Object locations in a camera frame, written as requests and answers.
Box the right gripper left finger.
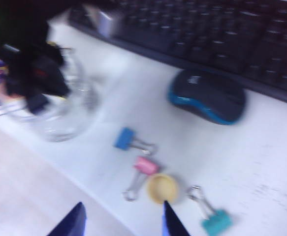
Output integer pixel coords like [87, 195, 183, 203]
[46, 201, 88, 236]

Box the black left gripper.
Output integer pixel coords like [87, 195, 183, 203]
[2, 41, 70, 115]

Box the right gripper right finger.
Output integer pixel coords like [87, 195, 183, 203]
[162, 200, 191, 236]

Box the round transparent plastic jar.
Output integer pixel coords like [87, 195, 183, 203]
[0, 46, 102, 143]

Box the beige tape roll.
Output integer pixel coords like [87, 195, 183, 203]
[146, 173, 180, 205]

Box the teal binder clip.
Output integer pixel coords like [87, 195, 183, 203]
[187, 185, 233, 236]

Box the pink binder clip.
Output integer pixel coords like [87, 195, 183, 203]
[123, 156, 161, 202]

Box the blue binder clip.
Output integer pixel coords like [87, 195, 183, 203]
[113, 127, 159, 155]

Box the white desk riser shelf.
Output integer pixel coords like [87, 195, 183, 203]
[0, 9, 287, 236]

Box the silver monitor stand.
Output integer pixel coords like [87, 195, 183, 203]
[83, 3, 126, 39]

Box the black and blue mouse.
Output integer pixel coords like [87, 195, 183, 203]
[167, 69, 247, 125]

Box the black computer keyboard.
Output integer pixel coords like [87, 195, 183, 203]
[69, 0, 287, 108]

